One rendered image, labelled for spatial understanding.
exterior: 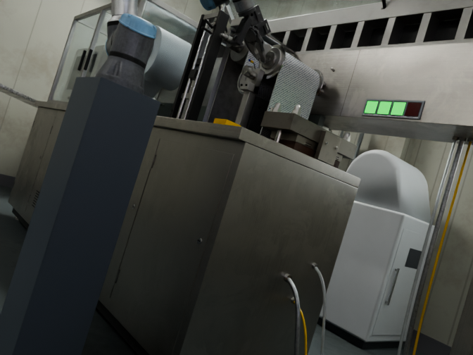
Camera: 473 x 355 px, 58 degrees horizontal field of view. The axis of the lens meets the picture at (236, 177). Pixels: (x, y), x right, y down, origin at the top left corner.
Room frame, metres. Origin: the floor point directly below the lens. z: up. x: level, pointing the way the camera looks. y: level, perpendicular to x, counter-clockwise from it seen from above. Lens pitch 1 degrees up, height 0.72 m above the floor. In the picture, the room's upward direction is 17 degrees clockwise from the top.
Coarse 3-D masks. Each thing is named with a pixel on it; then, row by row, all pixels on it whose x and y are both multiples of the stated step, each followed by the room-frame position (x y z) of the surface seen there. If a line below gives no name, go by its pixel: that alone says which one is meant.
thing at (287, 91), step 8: (280, 72) 1.69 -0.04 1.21; (280, 80) 1.70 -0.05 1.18; (288, 80) 1.73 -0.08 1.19; (280, 88) 1.71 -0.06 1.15; (288, 88) 1.73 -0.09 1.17; (296, 88) 1.76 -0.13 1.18; (304, 88) 1.79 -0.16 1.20; (272, 96) 1.69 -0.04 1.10; (280, 96) 1.72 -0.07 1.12; (288, 96) 1.74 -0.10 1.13; (296, 96) 1.77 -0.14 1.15; (304, 96) 1.80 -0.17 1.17; (312, 96) 1.83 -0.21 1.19; (272, 104) 1.70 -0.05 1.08; (288, 104) 1.75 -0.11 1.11; (296, 104) 1.78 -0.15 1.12; (304, 104) 1.81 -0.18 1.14; (312, 104) 1.84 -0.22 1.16; (288, 112) 1.76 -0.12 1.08; (304, 112) 1.82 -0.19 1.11
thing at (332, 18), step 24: (408, 0) 1.70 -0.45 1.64; (432, 0) 1.62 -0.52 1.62; (456, 0) 1.55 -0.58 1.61; (288, 24) 2.22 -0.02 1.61; (312, 24) 2.09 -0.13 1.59; (336, 24) 1.97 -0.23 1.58; (360, 24) 1.86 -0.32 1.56; (384, 24) 1.82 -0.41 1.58; (408, 24) 1.76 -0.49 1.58; (432, 24) 1.63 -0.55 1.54; (456, 24) 1.60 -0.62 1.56; (312, 48) 2.11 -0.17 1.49; (336, 48) 1.99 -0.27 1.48; (360, 48) 1.83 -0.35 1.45
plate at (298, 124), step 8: (272, 112) 1.60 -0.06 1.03; (280, 112) 1.57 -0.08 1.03; (264, 120) 1.62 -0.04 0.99; (272, 120) 1.59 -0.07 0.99; (280, 120) 1.56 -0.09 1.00; (288, 120) 1.53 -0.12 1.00; (296, 120) 1.52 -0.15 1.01; (304, 120) 1.55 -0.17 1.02; (272, 128) 1.61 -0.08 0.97; (280, 128) 1.55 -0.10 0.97; (288, 128) 1.52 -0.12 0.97; (296, 128) 1.53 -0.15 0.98; (304, 128) 1.55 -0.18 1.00; (312, 128) 1.58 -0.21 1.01; (320, 128) 1.61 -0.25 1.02; (304, 136) 1.56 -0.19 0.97; (312, 136) 1.59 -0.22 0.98; (320, 136) 1.61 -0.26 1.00; (336, 136) 1.67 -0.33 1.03; (344, 144) 1.71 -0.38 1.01; (352, 144) 1.74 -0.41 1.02; (344, 152) 1.72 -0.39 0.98; (352, 152) 1.75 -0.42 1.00
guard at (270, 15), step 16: (256, 0) 2.37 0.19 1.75; (272, 0) 2.28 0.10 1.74; (288, 0) 2.20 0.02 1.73; (304, 0) 2.13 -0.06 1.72; (320, 0) 2.06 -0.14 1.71; (336, 0) 1.99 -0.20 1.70; (352, 0) 1.93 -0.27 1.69; (368, 0) 1.87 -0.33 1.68; (272, 16) 2.35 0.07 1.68; (288, 16) 2.27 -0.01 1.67
